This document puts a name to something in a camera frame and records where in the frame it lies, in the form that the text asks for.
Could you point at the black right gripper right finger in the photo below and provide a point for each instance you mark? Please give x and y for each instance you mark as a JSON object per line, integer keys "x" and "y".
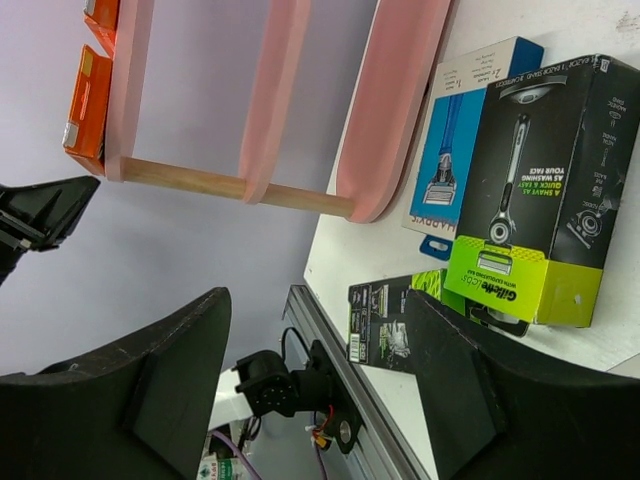
{"x": 497, "y": 409}

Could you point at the pink three-tier wooden shelf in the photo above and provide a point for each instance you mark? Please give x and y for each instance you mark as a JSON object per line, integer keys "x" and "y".
{"x": 400, "y": 52}

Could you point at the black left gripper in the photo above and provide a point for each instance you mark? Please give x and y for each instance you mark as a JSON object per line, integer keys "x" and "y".
{"x": 39, "y": 217}

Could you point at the blue Harry's razor box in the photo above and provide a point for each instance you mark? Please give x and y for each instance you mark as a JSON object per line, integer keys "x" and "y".
{"x": 446, "y": 142}

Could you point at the black green Gillette box flat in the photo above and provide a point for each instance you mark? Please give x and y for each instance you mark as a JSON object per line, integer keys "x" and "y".
{"x": 378, "y": 324}

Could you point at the black green Gillette Labs box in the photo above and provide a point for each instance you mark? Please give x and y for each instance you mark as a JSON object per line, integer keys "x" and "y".
{"x": 547, "y": 174}

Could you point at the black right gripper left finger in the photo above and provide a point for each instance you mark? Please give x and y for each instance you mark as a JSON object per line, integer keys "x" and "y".
{"x": 136, "y": 408}

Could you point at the orange Gillette Fusion box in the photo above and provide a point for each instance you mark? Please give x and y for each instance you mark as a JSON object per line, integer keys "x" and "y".
{"x": 101, "y": 17}
{"x": 84, "y": 133}

